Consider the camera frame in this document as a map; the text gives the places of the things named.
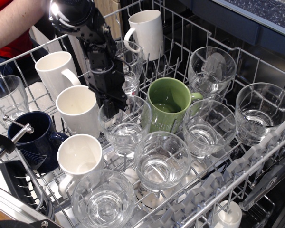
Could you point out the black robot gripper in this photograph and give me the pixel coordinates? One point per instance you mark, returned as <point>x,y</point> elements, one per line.
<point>106,79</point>

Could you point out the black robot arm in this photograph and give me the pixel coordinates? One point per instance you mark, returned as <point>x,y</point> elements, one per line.
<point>80,18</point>

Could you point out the person forearm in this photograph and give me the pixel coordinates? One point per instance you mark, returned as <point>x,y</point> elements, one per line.
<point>18,17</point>

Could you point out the white mug left middle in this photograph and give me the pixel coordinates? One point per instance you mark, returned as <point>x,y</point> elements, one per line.
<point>78,108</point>

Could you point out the white mug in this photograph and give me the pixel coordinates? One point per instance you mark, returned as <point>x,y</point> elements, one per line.
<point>78,108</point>
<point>57,72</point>
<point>77,156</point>
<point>146,29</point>

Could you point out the green mug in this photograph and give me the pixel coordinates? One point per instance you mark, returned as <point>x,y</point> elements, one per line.
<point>169,98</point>

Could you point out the clear tall glass back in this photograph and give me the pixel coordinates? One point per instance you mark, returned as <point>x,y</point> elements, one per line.
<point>131,56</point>

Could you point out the white mug left front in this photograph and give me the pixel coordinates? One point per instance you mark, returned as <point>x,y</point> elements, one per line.
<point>77,156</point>

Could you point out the white mug left rear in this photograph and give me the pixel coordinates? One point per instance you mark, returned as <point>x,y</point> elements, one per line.
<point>57,72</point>

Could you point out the dark blue mug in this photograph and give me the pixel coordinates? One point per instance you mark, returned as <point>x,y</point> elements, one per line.
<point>40,147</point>

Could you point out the white mug back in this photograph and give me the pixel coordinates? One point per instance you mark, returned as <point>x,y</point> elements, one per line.
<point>146,29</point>

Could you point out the black clamp with metal screw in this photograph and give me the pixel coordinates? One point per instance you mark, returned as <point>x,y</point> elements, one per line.
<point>8,145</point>

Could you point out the grey plastic tine row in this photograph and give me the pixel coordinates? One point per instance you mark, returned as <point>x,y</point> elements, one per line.
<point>218,182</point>

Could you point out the white rack roller wheel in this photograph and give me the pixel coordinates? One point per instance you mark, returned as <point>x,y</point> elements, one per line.
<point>229,216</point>

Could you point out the metal wire dishwasher rack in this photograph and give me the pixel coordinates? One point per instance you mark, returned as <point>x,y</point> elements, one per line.
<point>261,195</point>

